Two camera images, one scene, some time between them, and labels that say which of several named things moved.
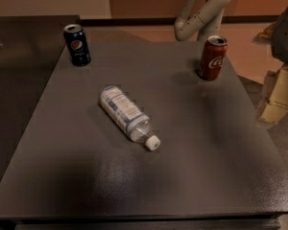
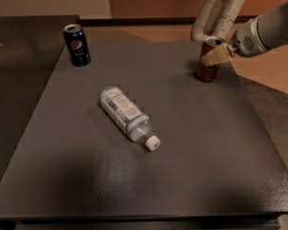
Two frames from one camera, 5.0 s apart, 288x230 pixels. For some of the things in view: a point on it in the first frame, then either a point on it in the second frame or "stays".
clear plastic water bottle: x=129 y=117 stays
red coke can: x=212 y=57 stays
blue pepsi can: x=78 y=44 stays
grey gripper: x=286 y=38 → x=246 y=42
